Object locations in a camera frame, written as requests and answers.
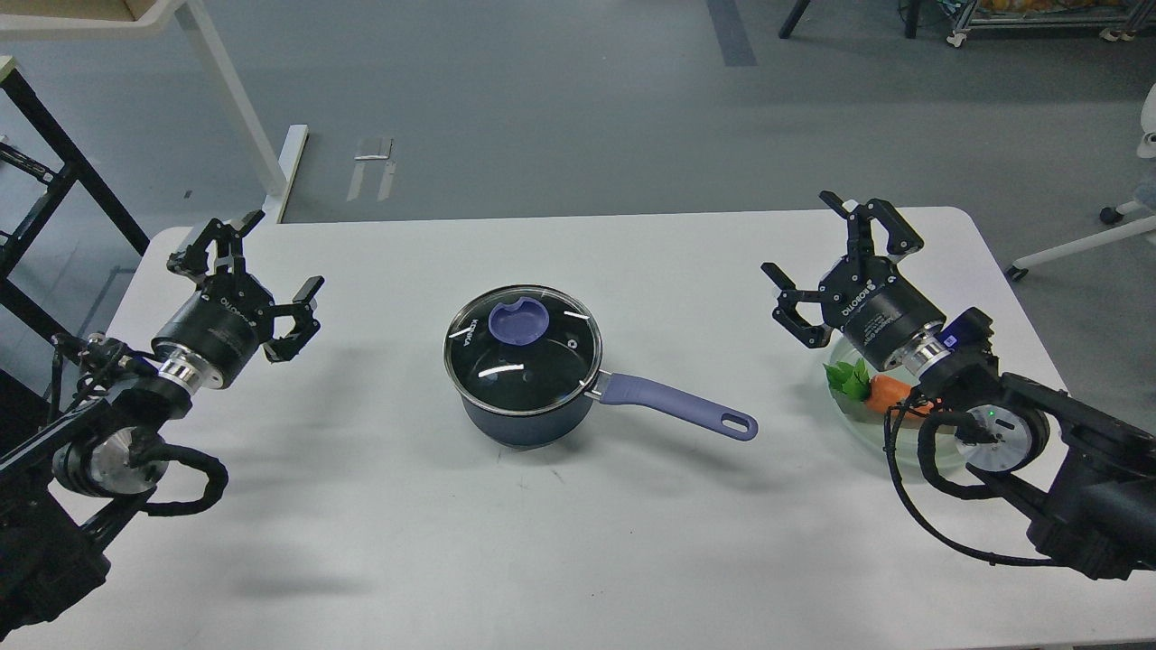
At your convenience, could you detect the white desk frame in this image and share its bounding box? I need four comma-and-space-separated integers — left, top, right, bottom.
1, 1, 310, 223

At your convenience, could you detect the orange toy carrot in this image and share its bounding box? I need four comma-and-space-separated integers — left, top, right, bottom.
823, 359, 914, 414

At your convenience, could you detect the white office chair base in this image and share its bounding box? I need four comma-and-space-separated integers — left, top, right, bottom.
1006, 83, 1156, 282

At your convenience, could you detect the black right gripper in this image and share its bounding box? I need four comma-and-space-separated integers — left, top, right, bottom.
759, 190, 946, 370

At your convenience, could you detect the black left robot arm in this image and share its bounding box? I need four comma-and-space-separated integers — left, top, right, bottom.
1, 209, 323, 634

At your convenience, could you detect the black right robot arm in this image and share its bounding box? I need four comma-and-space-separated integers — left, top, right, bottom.
762, 190, 1155, 579

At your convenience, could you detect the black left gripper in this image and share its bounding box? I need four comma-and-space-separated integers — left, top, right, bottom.
151, 209, 325, 387

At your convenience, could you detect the glass lid purple knob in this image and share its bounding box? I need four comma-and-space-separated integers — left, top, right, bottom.
443, 285, 603, 418

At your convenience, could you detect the black table leg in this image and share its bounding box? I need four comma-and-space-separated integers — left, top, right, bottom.
778, 0, 812, 40

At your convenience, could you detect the metal cart with wheels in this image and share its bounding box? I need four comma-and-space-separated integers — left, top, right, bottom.
941, 1, 1153, 49

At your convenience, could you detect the dark blue saucepan purple handle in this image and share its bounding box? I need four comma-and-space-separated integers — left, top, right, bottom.
443, 285, 759, 450

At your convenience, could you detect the black metal rack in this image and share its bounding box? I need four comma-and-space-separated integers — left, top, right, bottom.
1, 56, 150, 342

